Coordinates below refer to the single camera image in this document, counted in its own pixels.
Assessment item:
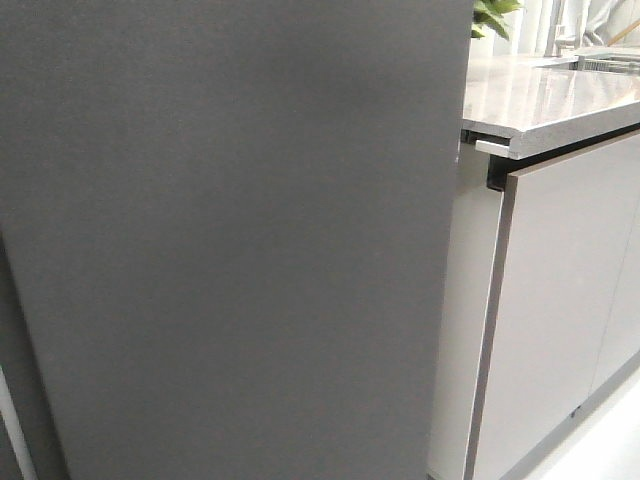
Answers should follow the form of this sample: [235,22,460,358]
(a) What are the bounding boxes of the stainless steel sink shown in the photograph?
[541,47,639,71]

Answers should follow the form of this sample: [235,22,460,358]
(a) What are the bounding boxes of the grey right cabinet door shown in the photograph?
[588,243,640,396]

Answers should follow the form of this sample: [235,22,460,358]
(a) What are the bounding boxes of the grey stone countertop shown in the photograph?
[462,55,639,160]

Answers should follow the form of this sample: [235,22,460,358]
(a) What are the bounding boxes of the green potted plant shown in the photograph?
[471,0,524,41]

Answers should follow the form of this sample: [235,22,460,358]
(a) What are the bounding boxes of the chrome kitchen faucet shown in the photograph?
[544,0,582,57]

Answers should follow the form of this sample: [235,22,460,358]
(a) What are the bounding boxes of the grey left cabinet door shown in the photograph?
[465,133,639,479]

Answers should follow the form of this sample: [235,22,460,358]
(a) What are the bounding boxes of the grey cabinet door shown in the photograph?
[465,133,639,479]
[588,243,640,396]

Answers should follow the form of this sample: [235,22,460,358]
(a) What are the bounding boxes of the white vertical blinds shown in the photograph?
[469,1,639,59]

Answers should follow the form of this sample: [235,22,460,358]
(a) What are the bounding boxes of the dark grey fridge door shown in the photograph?
[1,1,473,479]

